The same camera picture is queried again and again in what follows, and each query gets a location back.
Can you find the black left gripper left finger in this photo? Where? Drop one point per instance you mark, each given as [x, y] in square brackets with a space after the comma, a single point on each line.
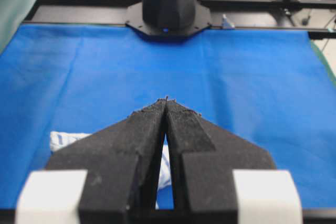
[99, 178]

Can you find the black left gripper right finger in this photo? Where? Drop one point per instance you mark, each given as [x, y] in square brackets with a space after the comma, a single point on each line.
[219, 177]

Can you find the white blue striped towel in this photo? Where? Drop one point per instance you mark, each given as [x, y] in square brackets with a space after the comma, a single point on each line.
[164, 199]

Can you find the blue table cloth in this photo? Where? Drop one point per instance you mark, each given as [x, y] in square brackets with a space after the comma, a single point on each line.
[269, 87]

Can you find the green cloth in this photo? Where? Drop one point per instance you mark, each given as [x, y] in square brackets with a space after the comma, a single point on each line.
[13, 13]

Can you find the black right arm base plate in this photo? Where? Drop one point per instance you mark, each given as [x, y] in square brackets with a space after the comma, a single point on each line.
[134, 19]

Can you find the black table frame rail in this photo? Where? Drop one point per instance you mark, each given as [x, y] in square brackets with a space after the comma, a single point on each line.
[245, 14]

